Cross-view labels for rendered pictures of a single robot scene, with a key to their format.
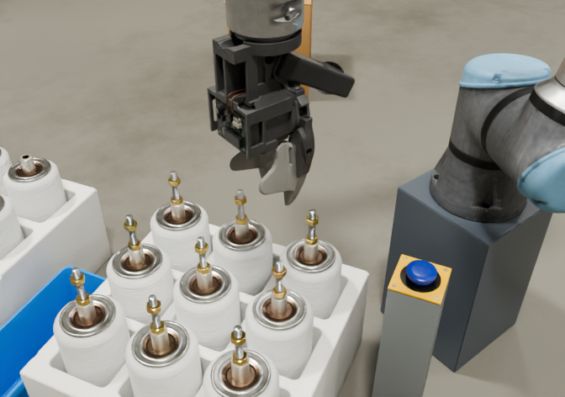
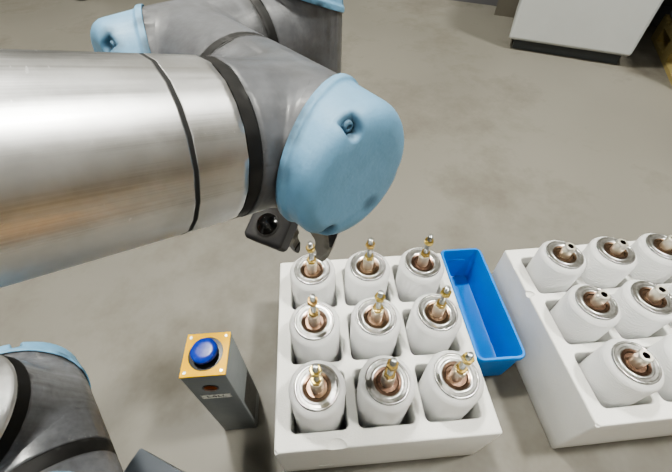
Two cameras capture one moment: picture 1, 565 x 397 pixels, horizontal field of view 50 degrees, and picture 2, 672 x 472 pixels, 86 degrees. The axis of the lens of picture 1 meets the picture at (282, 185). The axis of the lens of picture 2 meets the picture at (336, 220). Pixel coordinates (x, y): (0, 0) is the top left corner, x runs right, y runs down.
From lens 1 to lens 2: 0.89 m
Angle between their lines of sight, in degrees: 92
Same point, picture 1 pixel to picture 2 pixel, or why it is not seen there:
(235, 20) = not seen: hidden behind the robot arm
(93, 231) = (564, 417)
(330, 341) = (282, 355)
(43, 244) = (548, 341)
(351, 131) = not seen: outside the picture
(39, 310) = (503, 325)
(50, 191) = (598, 365)
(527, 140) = (59, 375)
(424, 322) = not seen: hidden behind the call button
